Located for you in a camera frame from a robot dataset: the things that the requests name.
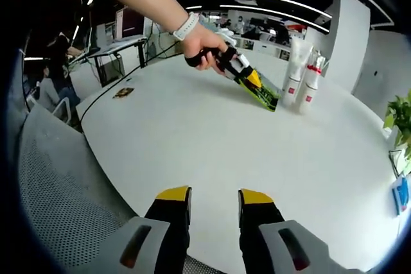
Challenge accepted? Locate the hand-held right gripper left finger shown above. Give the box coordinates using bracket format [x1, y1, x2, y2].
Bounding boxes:
[69, 185, 193, 274]

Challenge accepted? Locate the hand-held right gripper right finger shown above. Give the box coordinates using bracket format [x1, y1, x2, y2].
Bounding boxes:
[239, 188, 365, 274]

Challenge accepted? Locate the green printed packet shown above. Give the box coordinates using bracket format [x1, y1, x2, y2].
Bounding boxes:
[236, 71, 281, 113]

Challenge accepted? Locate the white skincare product tube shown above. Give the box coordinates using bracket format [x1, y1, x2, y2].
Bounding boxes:
[290, 37, 315, 79]

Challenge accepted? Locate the white red-band skincare bottle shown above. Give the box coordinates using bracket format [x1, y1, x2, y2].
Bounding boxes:
[300, 62, 322, 115]

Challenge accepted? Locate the gold foil packet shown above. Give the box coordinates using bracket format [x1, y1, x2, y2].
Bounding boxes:
[112, 87, 135, 99]

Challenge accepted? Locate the person's left hand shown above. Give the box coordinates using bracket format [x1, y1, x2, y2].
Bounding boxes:
[182, 25, 229, 71]

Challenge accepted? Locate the white wristwatch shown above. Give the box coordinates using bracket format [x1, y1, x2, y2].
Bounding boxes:
[171, 12, 200, 41]

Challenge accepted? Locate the white mesh office chair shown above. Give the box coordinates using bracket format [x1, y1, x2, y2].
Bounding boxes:
[17, 103, 206, 274]

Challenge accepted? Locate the computer monitor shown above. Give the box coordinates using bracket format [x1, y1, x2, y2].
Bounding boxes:
[115, 7, 145, 42]

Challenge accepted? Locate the standing desk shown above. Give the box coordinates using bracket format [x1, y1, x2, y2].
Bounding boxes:
[86, 35, 148, 87]

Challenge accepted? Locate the blue tissue pack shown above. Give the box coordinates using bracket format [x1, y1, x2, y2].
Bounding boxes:
[392, 176, 411, 216]

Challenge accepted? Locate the potted green plant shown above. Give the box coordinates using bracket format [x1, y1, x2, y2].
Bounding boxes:
[383, 90, 411, 175]

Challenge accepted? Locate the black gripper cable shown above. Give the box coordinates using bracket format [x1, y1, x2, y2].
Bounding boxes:
[78, 51, 187, 133]

